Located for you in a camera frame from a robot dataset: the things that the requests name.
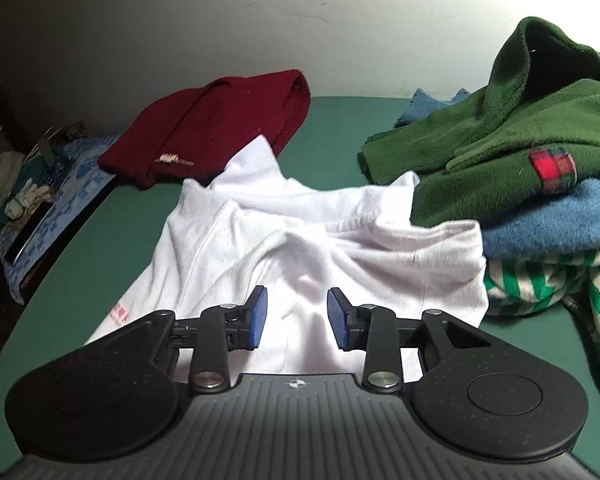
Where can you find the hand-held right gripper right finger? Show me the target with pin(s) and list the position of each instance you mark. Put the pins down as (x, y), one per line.
(336, 322)

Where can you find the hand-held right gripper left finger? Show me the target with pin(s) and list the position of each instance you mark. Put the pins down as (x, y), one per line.
(257, 317)

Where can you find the white polo shirt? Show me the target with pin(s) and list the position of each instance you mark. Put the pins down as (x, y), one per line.
(280, 245)

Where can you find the maroon knit sweater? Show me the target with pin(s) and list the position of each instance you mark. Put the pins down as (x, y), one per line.
(205, 125)

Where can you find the blue knit sweater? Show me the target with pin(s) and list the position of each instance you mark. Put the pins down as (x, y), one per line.
(545, 225)

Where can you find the blue patterned cloth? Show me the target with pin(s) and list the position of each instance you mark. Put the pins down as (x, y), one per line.
(70, 180)

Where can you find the black phone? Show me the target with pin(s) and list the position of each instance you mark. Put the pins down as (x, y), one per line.
(27, 232)

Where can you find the green fleece sweater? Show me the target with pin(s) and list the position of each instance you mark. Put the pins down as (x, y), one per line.
(505, 135)

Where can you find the white gloves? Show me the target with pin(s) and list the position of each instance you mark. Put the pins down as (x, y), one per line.
(27, 200)

